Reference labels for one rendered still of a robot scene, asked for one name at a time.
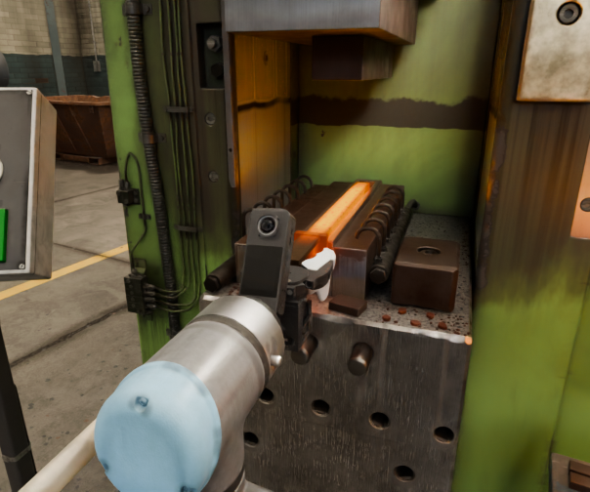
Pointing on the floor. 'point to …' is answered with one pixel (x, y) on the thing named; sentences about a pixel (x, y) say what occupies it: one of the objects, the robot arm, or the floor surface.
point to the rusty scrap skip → (84, 129)
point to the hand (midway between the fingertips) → (306, 247)
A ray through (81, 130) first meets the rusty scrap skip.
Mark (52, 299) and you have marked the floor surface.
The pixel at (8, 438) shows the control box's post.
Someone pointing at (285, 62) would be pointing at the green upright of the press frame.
